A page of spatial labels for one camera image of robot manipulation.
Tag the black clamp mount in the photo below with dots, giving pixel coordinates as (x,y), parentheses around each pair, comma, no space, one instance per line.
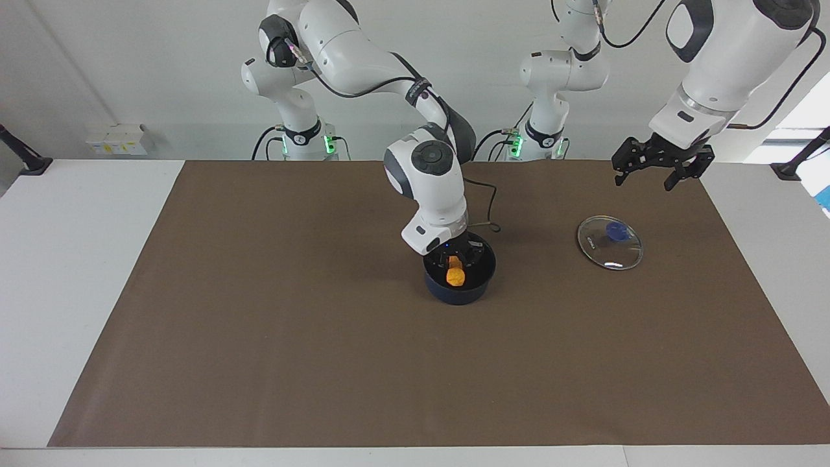
(26,159)
(801,159)

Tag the brown table mat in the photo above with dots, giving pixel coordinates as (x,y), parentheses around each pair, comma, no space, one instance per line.
(415,363)

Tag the white wall socket box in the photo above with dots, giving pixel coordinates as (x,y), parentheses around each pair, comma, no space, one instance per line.
(117,141)

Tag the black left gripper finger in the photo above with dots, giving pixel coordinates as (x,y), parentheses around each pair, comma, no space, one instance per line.
(697,168)
(630,157)

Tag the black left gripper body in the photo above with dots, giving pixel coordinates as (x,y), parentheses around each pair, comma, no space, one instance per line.
(677,154)

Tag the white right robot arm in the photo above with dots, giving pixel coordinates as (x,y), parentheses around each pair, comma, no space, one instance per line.
(363,58)

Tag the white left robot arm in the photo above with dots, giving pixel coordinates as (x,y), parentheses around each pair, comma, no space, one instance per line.
(733,58)

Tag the light blue object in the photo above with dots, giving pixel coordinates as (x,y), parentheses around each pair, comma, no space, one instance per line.
(823,196)

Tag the glass lid blue knob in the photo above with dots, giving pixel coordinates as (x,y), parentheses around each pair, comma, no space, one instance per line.
(613,250)

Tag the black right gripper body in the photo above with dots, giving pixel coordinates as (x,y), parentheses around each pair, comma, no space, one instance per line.
(463,248)

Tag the yellow corn cob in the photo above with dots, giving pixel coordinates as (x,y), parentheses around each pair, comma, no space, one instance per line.
(456,275)

